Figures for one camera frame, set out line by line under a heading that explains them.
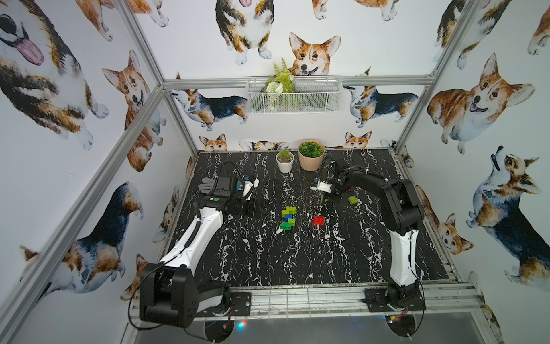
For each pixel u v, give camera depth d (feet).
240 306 2.40
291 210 3.15
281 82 2.70
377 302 2.40
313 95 3.02
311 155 3.43
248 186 2.90
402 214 1.86
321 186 2.98
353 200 3.27
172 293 1.30
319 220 3.04
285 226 3.03
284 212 3.09
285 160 3.50
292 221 3.02
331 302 2.47
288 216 3.04
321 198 3.22
